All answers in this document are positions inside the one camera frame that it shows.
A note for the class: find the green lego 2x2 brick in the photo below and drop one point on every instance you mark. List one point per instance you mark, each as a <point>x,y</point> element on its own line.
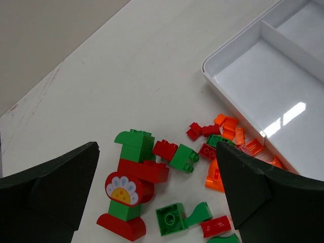
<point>184,159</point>

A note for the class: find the white three-compartment tray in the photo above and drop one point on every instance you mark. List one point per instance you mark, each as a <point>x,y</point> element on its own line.
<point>270,75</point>

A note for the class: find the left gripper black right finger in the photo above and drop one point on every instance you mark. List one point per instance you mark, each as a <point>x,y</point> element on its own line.
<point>269,204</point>

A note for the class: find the green square lego upside down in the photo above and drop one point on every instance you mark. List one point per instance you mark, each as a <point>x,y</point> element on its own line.
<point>171,219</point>

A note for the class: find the red lego 2x2 brick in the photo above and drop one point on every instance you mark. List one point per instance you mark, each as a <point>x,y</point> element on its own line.
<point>165,150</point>

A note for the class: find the orange round lego piece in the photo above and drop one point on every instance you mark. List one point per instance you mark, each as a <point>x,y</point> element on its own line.
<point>213,179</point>

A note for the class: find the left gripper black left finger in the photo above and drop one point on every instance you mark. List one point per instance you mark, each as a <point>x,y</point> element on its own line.
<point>46,203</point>

